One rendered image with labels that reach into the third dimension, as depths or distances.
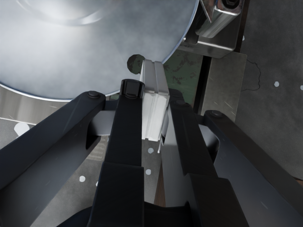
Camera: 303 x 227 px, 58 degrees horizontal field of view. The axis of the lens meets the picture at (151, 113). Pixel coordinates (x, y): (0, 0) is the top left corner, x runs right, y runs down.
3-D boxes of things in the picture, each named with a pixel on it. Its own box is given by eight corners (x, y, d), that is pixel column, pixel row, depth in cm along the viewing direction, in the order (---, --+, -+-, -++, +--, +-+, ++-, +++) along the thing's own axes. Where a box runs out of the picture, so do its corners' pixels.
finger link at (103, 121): (135, 143, 14) (75, 134, 13) (137, 104, 18) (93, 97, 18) (140, 116, 13) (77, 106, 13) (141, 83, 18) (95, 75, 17)
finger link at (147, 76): (146, 140, 16) (133, 138, 16) (146, 96, 22) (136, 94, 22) (156, 92, 14) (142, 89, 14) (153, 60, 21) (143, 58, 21)
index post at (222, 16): (213, 39, 39) (243, 13, 29) (193, 34, 38) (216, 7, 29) (218, 20, 39) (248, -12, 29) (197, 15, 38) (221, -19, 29)
